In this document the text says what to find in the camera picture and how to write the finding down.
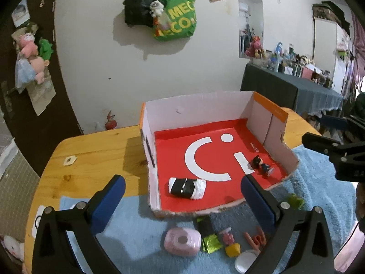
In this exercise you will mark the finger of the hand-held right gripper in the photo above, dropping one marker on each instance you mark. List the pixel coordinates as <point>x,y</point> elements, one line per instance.
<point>333,122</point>
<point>319,142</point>

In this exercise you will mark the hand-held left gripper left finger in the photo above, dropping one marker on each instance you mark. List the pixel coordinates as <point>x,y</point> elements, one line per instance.
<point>109,199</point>

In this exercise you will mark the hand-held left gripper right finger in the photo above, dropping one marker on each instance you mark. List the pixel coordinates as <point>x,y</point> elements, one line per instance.
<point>253,199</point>

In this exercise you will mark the green fuzzy ball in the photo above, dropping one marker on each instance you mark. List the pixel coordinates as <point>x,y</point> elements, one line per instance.
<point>295,201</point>

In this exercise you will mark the small pink toy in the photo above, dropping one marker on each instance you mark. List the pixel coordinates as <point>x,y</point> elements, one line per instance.
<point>227,236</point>

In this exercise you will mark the small yellow piece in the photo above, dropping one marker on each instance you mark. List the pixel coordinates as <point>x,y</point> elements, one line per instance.
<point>232,250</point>

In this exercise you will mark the round clear white container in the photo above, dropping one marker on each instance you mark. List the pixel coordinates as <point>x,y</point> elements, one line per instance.
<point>245,261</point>

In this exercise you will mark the pink round mini camera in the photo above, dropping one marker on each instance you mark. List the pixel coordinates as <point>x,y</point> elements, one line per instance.
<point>182,241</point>

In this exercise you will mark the cardboard box with red inside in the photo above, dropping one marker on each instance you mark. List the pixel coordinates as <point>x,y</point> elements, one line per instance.
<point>176,148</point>

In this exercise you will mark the dark-haired toy figurine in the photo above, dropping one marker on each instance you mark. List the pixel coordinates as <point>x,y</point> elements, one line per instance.
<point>261,164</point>

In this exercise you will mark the light blue towel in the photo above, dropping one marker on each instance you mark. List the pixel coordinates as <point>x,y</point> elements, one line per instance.
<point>137,228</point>

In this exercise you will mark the orange hair clip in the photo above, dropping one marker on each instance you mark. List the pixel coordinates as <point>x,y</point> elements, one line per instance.
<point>256,239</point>

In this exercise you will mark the black and green packet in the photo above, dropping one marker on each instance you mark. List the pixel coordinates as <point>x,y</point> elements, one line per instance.
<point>205,225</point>

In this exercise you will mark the white sticker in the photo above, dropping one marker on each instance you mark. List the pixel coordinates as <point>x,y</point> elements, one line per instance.
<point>69,160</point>

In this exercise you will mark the table with dark cloth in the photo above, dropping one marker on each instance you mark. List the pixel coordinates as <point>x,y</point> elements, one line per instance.
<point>273,88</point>

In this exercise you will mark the row of small desk items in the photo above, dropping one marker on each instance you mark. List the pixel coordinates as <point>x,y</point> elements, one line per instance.
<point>296,62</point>

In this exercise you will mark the white cabinet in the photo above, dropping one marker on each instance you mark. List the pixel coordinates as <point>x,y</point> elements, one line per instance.
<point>325,51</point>

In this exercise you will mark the black and white rolled socks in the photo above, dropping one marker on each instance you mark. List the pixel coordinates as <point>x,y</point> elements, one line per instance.
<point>182,187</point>

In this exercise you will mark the white remote control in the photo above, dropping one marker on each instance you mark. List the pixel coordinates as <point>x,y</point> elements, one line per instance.
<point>37,221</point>

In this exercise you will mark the red round ornament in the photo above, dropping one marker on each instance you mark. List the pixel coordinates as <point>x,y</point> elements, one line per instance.
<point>111,123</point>

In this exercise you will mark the pink curtain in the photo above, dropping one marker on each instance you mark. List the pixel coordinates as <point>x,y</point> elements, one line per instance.
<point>358,42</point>

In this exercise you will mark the dark brown door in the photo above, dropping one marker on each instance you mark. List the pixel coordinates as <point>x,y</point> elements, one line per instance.
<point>37,131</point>

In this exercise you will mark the pink bunny plush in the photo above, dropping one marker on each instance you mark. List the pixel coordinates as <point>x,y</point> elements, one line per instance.
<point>255,47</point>

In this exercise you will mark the white and pink plush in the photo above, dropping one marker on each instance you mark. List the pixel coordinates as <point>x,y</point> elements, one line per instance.
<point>11,248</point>

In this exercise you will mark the dark boxes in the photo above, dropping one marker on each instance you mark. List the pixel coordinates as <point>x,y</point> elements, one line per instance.
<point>328,11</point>

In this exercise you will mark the brown paper bag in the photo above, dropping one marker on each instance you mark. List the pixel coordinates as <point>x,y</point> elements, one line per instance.
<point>41,97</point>

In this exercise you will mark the pink doll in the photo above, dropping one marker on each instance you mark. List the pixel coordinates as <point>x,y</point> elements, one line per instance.
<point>40,68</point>

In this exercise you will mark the pale blue plastic bag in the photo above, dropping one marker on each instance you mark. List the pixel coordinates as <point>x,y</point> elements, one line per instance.
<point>22,72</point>

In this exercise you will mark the green plush toy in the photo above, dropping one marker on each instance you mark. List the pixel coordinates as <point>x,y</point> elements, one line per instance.
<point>45,48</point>

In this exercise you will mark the pink plush toy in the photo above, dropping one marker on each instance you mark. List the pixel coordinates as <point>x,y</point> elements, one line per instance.
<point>28,47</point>

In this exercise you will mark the green shopping bag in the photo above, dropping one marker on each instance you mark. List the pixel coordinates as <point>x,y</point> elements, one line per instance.
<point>174,20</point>

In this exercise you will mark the black bag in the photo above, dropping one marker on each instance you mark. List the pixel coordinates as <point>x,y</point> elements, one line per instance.
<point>137,8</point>

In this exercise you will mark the small white plush toy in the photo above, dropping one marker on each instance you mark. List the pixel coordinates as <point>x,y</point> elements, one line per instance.
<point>156,8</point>

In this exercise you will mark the white box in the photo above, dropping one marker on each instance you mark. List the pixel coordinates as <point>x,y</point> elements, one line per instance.
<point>20,11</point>

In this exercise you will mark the tall wall mirror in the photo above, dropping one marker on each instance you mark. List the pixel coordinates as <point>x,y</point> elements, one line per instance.
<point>249,2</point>

